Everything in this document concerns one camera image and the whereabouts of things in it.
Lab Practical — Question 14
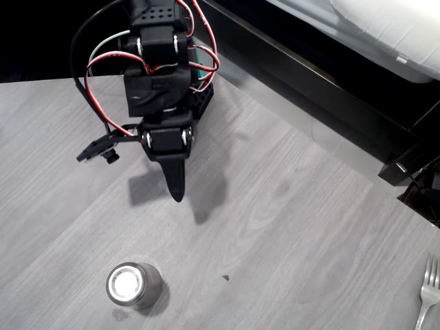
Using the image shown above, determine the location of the stainless steel cup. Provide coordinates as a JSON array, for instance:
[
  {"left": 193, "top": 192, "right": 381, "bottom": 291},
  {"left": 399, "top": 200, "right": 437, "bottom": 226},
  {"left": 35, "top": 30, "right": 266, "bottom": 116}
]
[{"left": 105, "top": 261, "right": 164, "bottom": 311}]

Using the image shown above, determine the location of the black perforated arm base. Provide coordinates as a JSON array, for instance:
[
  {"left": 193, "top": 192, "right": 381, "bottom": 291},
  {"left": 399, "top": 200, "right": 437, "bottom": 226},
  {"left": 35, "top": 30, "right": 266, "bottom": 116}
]
[{"left": 190, "top": 81, "right": 217, "bottom": 120}]

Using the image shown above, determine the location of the green clamp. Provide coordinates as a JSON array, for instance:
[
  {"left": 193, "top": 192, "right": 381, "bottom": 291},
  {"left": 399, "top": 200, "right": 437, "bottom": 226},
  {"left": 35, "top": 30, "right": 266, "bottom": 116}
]
[{"left": 187, "top": 45, "right": 204, "bottom": 87}]

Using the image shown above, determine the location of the white mattress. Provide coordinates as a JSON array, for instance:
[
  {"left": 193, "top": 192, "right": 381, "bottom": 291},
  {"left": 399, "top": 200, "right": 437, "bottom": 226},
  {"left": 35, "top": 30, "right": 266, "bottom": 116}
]
[{"left": 266, "top": 0, "right": 440, "bottom": 84}]

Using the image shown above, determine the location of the silver fork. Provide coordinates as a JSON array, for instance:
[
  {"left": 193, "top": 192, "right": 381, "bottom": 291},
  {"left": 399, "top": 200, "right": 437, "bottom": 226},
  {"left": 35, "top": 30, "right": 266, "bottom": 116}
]
[{"left": 414, "top": 253, "right": 440, "bottom": 330}]

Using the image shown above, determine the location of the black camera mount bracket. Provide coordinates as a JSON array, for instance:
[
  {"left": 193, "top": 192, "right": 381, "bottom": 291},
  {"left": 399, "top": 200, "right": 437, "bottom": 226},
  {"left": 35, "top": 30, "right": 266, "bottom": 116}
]
[{"left": 76, "top": 123, "right": 142, "bottom": 163}]

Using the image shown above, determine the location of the red and white servo cable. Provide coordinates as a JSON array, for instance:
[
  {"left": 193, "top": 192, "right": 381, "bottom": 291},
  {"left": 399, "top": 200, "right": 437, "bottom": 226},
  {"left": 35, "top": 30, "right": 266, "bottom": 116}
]
[
  {"left": 175, "top": 0, "right": 221, "bottom": 94},
  {"left": 84, "top": 50, "right": 153, "bottom": 138}
]

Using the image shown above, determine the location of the dark wooden bed frame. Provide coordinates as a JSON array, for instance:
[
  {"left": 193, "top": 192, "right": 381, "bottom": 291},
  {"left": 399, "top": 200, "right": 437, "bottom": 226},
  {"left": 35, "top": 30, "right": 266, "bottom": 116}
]
[{"left": 201, "top": 0, "right": 440, "bottom": 187}]

